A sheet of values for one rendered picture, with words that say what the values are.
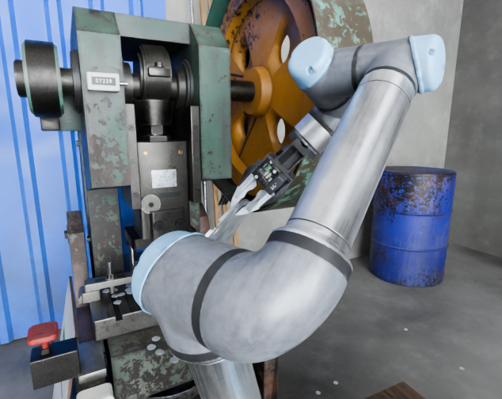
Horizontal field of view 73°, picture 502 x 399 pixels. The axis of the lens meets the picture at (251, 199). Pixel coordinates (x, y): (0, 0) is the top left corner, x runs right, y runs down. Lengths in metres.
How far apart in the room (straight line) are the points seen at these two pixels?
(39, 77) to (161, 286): 0.69
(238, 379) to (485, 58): 3.84
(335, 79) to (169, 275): 0.38
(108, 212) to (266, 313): 1.00
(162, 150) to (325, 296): 0.76
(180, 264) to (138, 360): 0.66
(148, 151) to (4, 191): 1.34
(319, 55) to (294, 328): 0.39
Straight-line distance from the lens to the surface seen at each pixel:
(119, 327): 1.07
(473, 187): 4.06
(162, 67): 1.01
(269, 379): 1.18
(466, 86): 4.13
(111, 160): 0.95
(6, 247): 2.30
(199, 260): 0.38
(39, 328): 0.96
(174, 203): 1.04
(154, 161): 1.01
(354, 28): 0.97
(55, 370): 0.97
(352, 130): 0.43
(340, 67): 0.56
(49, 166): 2.20
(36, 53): 1.00
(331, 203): 0.37
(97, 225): 1.28
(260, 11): 1.28
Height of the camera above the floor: 1.21
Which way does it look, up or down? 12 degrees down
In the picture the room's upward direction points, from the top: straight up
